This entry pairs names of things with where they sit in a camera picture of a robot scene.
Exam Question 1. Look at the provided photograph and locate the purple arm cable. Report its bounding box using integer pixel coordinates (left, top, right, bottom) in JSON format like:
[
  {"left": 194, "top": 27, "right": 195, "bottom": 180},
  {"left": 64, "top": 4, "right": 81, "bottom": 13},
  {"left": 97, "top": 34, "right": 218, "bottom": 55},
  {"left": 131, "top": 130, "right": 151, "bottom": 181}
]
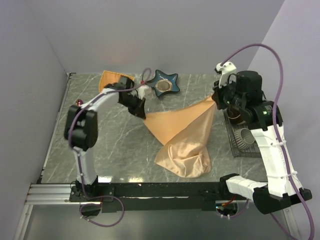
[
  {"left": 68, "top": 67, "right": 152, "bottom": 228},
  {"left": 217, "top": 43, "right": 315, "bottom": 240}
]

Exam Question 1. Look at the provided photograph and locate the ribbed grey cup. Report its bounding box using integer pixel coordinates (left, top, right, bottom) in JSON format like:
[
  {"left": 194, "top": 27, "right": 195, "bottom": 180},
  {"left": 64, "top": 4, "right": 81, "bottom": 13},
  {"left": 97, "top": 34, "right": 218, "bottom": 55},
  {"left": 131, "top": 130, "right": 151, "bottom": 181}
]
[{"left": 233, "top": 128, "right": 255, "bottom": 150}]

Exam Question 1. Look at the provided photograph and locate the brown bowl in rack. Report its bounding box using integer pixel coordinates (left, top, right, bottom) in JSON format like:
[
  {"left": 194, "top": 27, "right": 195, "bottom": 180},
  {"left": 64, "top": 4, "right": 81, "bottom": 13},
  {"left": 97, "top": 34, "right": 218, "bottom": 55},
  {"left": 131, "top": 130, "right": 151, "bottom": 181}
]
[{"left": 226, "top": 106, "right": 246, "bottom": 125}]

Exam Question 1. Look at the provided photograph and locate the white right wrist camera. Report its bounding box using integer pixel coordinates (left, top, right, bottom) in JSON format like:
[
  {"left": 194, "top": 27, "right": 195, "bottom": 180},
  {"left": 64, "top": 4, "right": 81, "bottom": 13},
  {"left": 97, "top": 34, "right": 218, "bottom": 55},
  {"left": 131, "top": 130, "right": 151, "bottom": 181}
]
[{"left": 215, "top": 61, "right": 237, "bottom": 88}]

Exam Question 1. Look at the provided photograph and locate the black wire dish rack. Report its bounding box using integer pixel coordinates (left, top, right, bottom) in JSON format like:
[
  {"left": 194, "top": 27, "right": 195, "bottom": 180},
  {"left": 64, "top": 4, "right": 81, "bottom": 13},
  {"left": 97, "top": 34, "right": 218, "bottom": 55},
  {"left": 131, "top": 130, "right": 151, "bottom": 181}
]
[{"left": 223, "top": 108, "right": 261, "bottom": 158}]

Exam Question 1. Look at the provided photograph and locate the aluminium frame rail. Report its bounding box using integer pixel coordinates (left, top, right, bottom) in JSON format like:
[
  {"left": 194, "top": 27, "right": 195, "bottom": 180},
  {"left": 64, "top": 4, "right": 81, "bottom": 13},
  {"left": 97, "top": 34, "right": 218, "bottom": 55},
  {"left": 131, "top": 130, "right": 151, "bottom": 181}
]
[{"left": 13, "top": 183, "right": 302, "bottom": 240}]

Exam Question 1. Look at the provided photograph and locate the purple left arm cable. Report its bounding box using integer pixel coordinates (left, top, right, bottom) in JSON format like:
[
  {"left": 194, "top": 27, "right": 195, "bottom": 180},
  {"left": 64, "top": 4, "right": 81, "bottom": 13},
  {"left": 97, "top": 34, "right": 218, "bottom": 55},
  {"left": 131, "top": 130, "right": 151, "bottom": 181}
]
[{"left": 68, "top": 67, "right": 152, "bottom": 228}]

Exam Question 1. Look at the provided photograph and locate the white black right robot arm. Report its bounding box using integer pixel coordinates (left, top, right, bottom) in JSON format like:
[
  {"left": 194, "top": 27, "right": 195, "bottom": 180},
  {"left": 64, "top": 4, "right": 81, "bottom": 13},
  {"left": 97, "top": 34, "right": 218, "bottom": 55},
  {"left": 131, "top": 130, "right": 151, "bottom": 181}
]
[{"left": 212, "top": 70, "right": 313, "bottom": 215}]

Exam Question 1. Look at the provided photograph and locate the blue star-shaped dish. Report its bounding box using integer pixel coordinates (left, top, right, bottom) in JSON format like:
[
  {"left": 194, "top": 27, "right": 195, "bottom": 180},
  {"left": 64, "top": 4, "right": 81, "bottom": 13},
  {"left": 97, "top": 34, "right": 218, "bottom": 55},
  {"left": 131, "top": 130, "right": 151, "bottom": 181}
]
[{"left": 146, "top": 69, "right": 180, "bottom": 98}]

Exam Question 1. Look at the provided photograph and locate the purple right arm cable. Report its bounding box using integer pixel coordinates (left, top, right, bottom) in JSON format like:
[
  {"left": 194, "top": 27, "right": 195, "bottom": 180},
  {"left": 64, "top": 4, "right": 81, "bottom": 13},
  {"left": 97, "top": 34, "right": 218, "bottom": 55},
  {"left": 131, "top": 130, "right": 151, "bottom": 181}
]
[{"left": 217, "top": 43, "right": 315, "bottom": 240}]

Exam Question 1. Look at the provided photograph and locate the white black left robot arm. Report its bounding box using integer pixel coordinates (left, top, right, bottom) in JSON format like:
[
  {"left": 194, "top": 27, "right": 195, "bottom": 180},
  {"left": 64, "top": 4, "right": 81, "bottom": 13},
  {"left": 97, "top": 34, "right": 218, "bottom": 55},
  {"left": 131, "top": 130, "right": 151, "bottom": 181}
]
[{"left": 64, "top": 76, "right": 146, "bottom": 201}]

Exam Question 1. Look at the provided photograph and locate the iridescent spoon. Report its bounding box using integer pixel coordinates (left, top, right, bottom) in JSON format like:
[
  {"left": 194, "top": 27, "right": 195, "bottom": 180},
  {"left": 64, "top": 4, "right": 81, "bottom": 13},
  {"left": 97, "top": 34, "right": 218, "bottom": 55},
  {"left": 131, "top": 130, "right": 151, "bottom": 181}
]
[{"left": 75, "top": 99, "right": 83, "bottom": 107}]

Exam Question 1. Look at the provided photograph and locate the peach satin napkin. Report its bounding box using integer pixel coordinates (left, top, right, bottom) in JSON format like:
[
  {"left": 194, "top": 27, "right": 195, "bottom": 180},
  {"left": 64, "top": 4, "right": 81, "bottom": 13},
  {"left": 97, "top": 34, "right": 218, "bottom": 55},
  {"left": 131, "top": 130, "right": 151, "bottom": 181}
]
[{"left": 144, "top": 96, "right": 216, "bottom": 178}]

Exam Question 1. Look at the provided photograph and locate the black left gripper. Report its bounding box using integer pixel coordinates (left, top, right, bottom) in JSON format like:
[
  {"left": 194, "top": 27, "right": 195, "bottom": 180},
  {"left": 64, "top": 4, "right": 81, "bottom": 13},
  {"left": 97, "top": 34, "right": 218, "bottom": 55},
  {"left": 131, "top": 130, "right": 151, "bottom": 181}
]
[{"left": 119, "top": 94, "right": 146, "bottom": 120}]

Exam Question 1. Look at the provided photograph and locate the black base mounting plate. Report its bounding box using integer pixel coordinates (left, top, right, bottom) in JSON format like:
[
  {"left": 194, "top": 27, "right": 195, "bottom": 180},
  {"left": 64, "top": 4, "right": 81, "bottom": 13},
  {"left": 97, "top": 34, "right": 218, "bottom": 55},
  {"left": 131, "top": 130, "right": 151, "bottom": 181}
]
[{"left": 69, "top": 182, "right": 235, "bottom": 213}]

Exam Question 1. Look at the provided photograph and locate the orange woven shield tray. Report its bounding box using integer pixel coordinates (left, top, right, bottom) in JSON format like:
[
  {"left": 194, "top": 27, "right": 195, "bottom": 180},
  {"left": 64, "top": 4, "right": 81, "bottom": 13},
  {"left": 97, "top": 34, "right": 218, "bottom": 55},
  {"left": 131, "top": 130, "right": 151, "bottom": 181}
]
[{"left": 98, "top": 70, "right": 135, "bottom": 93}]

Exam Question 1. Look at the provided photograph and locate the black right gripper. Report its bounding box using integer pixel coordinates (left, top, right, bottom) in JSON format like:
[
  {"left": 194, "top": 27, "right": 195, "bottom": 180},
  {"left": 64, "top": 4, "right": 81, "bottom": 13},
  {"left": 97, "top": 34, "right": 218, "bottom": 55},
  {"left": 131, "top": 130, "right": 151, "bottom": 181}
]
[{"left": 212, "top": 76, "right": 246, "bottom": 111}]

